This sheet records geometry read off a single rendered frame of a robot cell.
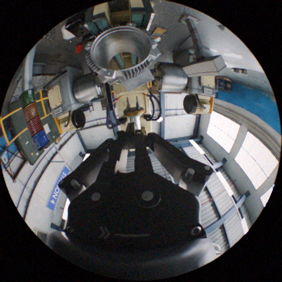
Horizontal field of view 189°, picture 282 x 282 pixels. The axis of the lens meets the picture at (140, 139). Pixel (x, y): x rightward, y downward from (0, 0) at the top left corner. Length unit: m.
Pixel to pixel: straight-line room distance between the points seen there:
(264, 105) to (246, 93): 1.27
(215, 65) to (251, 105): 5.44
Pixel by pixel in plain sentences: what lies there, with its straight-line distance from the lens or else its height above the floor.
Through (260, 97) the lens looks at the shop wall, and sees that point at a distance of 5.64.
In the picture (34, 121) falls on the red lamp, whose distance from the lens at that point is 0.31.
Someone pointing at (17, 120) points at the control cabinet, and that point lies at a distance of 3.24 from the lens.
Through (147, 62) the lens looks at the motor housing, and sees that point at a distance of 0.25.
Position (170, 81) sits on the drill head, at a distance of 0.62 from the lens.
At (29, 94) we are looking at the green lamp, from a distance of 0.33.
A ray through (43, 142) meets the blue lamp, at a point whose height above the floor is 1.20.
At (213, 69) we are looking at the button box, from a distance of 0.30.
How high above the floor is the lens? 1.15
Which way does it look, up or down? 32 degrees up
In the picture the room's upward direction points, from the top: 173 degrees clockwise
